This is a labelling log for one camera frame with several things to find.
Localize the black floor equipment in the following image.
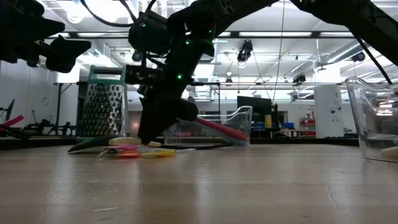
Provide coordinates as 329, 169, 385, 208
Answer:
23, 118, 77, 137

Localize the red silicone slotted turner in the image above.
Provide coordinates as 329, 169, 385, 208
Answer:
195, 116, 250, 142

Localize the clear plastic bin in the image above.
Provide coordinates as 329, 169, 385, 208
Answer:
163, 105, 253, 147
344, 77, 398, 164

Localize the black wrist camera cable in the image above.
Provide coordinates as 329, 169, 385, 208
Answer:
80, 0, 137, 28

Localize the orange measuring spoon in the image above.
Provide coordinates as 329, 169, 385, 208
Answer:
115, 150, 141, 159

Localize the yellow measuring spoon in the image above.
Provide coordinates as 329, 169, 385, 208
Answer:
141, 148, 197, 159

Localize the silver air duct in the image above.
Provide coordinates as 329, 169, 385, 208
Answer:
325, 39, 371, 65

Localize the teal metal box grater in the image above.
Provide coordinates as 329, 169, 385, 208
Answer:
76, 64, 131, 143

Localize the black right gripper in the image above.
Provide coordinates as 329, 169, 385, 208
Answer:
137, 39, 216, 146

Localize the shelf with red bins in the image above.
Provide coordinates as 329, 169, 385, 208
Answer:
298, 117, 317, 138

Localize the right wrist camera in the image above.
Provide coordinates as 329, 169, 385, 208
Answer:
125, 64, 164, 85

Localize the cream handled knife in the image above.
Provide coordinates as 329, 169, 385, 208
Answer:
108, 136, 162, 148
381, 146, 398, 158

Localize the black aluminium table frame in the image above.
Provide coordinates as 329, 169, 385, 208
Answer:
0, 136, 360, 149

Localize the black slotted spoon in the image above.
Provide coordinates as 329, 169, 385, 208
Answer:
67, 134, 234, 154

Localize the blue silicone spoon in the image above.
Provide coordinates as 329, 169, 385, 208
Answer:
228, 136, 250, 147

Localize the white pillar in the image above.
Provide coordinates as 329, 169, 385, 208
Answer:
313, 84, 345, 139

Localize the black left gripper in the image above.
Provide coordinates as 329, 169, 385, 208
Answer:
0, 0, 92, 74

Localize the red and black tool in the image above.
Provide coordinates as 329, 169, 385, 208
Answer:
0, 114, 32, 140

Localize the black beam with light bars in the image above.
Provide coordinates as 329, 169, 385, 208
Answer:
43, 30, 358, 39

